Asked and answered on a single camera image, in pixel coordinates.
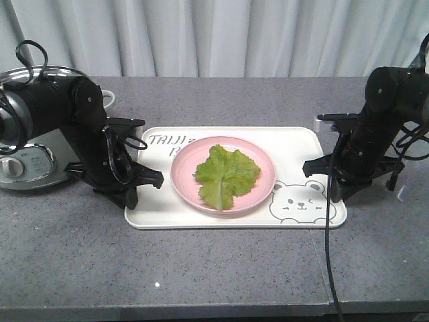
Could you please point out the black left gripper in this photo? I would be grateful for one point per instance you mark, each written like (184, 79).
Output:
(104, 182)

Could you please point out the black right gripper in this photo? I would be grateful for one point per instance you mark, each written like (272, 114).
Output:
(351, 174)

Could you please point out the pink round plate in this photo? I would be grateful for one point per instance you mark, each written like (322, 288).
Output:
(188, 158)

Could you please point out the cream bear serving tray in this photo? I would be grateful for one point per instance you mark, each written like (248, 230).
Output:
(295, 200)

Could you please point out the green lettuce leaf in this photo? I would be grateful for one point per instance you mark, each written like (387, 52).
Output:
(225, 175)

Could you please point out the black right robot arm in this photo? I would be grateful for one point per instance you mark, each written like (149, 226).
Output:
(393, 97)

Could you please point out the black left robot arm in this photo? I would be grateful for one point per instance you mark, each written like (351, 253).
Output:
(74, 105)

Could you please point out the pale green electric cooking pot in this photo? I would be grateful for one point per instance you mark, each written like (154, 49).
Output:
(41, 162)

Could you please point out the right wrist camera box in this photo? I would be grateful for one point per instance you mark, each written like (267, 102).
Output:
(338, 122)

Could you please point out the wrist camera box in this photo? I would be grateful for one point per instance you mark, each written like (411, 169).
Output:
(124, 127)
(338, 122)

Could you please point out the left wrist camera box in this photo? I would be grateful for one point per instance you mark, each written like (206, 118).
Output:
(124, 127)

